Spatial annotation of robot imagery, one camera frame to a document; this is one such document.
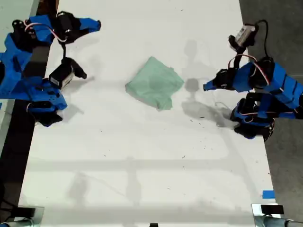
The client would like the short blue tape strip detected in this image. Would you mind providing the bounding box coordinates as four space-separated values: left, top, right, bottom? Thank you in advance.
262 190 276 200

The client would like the small black box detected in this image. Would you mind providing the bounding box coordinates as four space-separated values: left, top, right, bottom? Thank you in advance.
17 207 36 217
260 205 285 215

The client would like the pale green T-shirt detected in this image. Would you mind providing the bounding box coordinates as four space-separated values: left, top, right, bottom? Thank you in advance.
125 56 185 112

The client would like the grey side table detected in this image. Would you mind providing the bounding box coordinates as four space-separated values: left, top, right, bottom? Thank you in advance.
0 0 40 148

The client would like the black camera box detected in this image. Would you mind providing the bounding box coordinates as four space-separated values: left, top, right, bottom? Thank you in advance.
228 22 259 52
48 57 88 90

